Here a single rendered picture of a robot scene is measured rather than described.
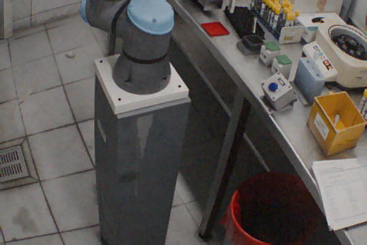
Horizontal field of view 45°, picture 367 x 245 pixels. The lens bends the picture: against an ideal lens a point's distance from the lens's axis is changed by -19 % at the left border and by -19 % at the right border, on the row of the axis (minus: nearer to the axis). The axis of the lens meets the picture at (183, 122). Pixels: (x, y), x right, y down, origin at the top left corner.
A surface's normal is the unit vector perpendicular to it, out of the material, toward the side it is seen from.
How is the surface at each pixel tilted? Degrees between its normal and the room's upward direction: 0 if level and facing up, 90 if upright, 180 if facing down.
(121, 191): 90
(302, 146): 0
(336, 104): 90
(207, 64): 0
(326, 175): 1
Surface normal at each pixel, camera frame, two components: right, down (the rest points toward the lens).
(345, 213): 0.12, -0.69
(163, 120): 0.42, 0.68
